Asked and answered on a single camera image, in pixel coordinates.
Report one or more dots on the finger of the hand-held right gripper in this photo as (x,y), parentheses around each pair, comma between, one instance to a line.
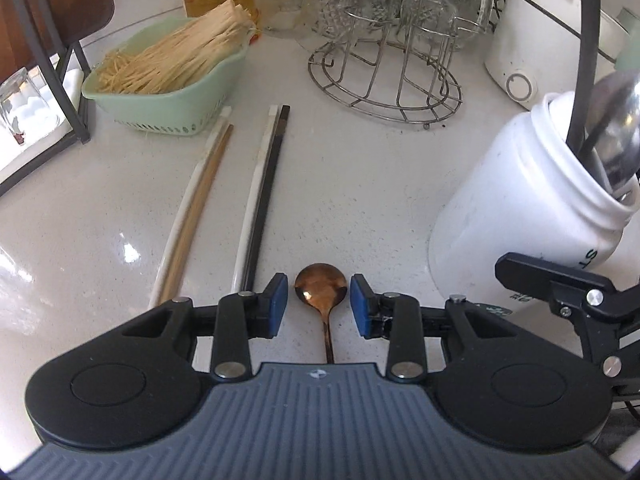
(540,272)

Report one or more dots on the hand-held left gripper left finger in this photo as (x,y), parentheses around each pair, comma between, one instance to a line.
(277,305)

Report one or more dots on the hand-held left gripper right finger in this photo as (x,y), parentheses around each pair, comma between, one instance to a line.
(361,305)

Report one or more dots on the copper spoon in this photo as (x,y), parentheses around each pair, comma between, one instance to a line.
(320,285)

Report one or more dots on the white ceramic mug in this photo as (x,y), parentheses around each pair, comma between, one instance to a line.
(500,200)

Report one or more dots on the wooden chopstick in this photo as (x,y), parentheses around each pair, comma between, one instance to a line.
(197,206)

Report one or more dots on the steel spoon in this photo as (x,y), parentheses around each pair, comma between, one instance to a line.
(620,130)

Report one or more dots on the green plastic basket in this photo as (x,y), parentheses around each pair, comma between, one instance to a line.
(150,115)

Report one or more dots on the white electric cooker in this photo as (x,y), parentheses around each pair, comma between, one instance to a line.
(530,35)

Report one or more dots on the dried noodles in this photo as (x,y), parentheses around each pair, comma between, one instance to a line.
(175,55)

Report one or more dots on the black dish rack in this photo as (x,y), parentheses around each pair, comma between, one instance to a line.
(82,110)

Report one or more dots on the crystal goblet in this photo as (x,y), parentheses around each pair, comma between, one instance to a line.
(335,10)
(375,5)
(425,15)

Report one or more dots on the white drip tray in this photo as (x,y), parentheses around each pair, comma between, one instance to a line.
(65,90)

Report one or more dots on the drinking glass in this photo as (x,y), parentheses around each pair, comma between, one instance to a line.
(25,105)

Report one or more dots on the wooden cutting board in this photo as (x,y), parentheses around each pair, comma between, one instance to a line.
(75,0)

